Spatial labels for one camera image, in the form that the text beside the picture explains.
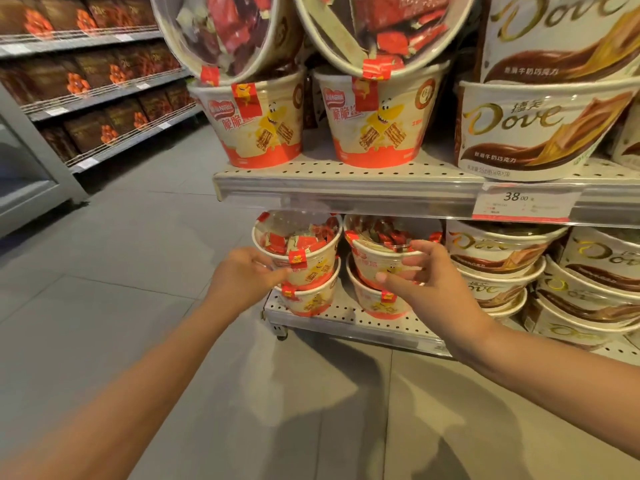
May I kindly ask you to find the person's right forearm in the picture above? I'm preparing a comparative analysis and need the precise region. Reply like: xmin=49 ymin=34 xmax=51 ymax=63
xmin=447 ymin=322 xmax=640 ymax=463

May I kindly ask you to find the perforated white metal shelf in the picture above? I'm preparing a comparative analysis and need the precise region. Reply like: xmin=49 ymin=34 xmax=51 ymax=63
xmin=213 ymin=145 xmax=640 ymax=229
xmin=261 ymin=277 xmax=640 ymax=368

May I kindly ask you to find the large white chocolate tub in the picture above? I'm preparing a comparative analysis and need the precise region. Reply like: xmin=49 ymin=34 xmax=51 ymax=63
xmin=611 ymin=95 xmax=640 ymax=171
xmin=454 ymin=77 xmax=640 ymax=183
xmin=477 ymin=0 xmax=640 ymax=86

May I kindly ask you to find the person's left forearm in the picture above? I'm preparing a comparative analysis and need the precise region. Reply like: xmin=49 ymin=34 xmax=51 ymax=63
xmin=0 ymin=294 xmax=251 ymax=480

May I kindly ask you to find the stack of white chocolate tubs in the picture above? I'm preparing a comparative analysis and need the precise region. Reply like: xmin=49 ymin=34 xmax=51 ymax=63
xmin=444 ymin=219 xmax=640 ymax=351

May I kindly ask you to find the person's left hand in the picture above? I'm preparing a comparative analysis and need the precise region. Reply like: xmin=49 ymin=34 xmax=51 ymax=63
xmin=206 ymin=247 xmax=294 ymax=316

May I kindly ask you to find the grey shelving unit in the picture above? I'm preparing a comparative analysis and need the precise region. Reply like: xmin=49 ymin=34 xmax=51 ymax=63
xmin=0 ymin=25 xmax=205 ymax=239

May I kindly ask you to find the row of brown chocolate boxes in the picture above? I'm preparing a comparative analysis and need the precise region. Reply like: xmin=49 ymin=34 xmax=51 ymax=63
xmin=0 ymin=41 xmax=182 ymax=108
xmin=39 ymin=84 xmax=197 ymax=164
xmin=0 ymin=0 xmax=160 ymax=40

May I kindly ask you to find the white red wafer bucket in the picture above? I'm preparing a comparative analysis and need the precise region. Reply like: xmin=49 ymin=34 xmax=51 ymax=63
xmin=292 ymin=0 xmax=478 ymax=79
xmin=312 ymin=61 xmax=452 ymax=169
xmin=343 ymin=214 xmax=444 ymax=291
xmin=272 ymin=259 xmax=342 ymax=318
xmin=188 ymin=66 xmax=309 ymax=169
xmin=149 ymin=0 xmax=304 ymax=87
xmin=346 ymin=255 xmax=417 ymax=321
xmin=251 ymin=211 xmax=344 ymax=289

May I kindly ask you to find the white red price tag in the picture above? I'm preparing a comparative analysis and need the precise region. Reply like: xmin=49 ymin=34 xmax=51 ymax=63
xmin=471 ymin=184 xmax=582 ymax=224

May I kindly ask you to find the person's right hand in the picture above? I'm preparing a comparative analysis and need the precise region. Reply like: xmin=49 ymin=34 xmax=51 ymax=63
xmin=375 ymin=240 xmax=497 ymax=361

